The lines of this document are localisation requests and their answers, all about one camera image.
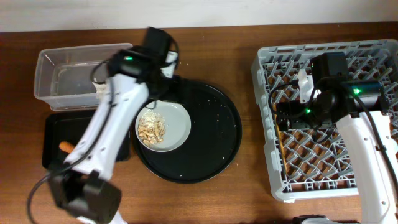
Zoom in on grey round plate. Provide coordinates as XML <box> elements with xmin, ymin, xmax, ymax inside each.
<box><xmin>134</xmin><ymin>100</ymin><xmax>192</xmax><ymax>152</ymax></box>

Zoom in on nut shells and rice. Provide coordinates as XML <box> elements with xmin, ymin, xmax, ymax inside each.
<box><xmin>137</xmin><ymin>110</ymin><xmax>166</xmax><ymax>146</ymax></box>

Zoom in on white tissue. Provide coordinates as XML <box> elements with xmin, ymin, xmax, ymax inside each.
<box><xmin>92</xmin><ymin>78</ymin><xmax>106</xmax><ymax>100</ymax></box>

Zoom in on orange carrot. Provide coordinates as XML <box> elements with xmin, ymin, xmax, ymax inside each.
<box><xmin>59</xmin><ymin>141</ymin><xmax>75</xmax><ymax>154</ymax></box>

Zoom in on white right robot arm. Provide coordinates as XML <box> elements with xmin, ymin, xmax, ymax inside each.
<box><xmin>269</xmin><ymin>78</ymin><xmax>397</xmax><ymax>223</ymax></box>

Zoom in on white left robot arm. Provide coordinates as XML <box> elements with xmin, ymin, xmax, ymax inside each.
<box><xmin>26</xmin><ymin>46</ymin><xmax>180</xmax><ymax>223</ymax></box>

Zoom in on grey dishwasher rack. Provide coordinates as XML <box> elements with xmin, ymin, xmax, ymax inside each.
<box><xmin>251</xmin><ymin>39</ymin><xmax>397</xmax><ymax>203</ymax></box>

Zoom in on round black serving tray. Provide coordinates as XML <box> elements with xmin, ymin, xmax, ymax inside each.
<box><xmin>131</xmin><ymin>78</ymin><xmax>242</xmax><ymax>184</ymax></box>

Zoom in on clear plastic bin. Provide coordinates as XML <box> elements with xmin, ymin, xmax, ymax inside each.
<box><xmin>34</xmin><ymin>43</ymin><xmax>132</xmax><ymax>111</ymax></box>

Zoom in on black rectangular tray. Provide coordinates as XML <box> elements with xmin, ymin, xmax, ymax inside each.
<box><xmin>42</xmin><ymin>108</ymin><xmax>131</xmax><ymax>170</ymax></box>

